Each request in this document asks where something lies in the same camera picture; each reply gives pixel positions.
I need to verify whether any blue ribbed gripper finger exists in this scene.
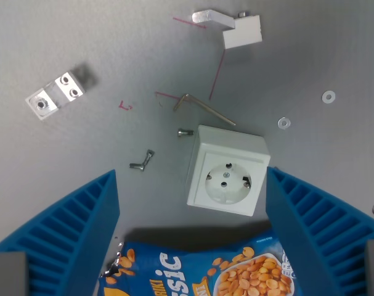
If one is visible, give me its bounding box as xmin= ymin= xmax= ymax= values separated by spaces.
xmin=265 ymin=166 xmax=374 ymax=296
xmin=0 ymin=168 xmax=121 ymax=296

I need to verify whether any aluminium block with holes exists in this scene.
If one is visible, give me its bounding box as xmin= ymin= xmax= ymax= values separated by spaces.
xmin=25 ymin=71 xmax=86 ymax=121

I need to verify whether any blue peanut snack bag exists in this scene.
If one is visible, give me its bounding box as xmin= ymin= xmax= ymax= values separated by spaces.
xmin=99 ymin=228 xmax=304 ymax=296

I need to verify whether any metal hex allen key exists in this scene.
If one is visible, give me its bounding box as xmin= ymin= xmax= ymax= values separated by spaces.
xmin=173 ymin=94 xmax=237 ymax=126

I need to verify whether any white wall power socket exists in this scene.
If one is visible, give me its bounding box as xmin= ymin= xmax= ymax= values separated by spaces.
xmin=186 ymin=124 xmax=271 ymax=217

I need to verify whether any aluminium angle bracket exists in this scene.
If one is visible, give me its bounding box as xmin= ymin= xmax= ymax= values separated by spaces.
xmin=192 ymin=9 xmax=263 ymax=50

